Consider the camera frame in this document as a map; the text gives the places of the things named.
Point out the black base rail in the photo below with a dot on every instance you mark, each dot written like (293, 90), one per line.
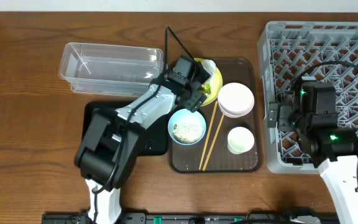
(256, 215)

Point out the yellow green snack wrapper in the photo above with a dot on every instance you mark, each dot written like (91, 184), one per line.
(205, 89)

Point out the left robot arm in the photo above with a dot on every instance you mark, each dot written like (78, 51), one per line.
(111, 144)

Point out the clear plastic waste bin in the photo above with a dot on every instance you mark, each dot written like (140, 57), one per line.
(116, 70)

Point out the black waste tray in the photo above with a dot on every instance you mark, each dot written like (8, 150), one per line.
(156, 136)

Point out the pink white bowl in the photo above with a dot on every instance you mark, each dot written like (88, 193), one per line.
(235, 100)

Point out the rice food scraps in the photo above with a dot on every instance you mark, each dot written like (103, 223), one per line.
(187, 133)

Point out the light blue bowl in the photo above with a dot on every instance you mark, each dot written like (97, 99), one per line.
(186, 116)

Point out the small white cup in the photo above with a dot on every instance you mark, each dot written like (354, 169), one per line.
(240, 140)

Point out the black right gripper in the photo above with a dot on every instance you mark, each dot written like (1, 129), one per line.
(272, 115)

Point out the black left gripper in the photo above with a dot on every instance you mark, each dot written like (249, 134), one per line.
(196, 94)

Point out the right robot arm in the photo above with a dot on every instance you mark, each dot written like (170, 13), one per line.
(313, 118)

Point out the grey dishwasher rack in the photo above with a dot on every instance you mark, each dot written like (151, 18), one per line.
(287, 48)

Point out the yellow plate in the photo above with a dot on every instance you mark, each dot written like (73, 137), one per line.
(215, 88)

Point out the white napkin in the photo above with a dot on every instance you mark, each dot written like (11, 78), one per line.
(210, 67)

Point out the right wooden chopstick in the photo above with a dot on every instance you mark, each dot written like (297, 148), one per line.
(213, 142)

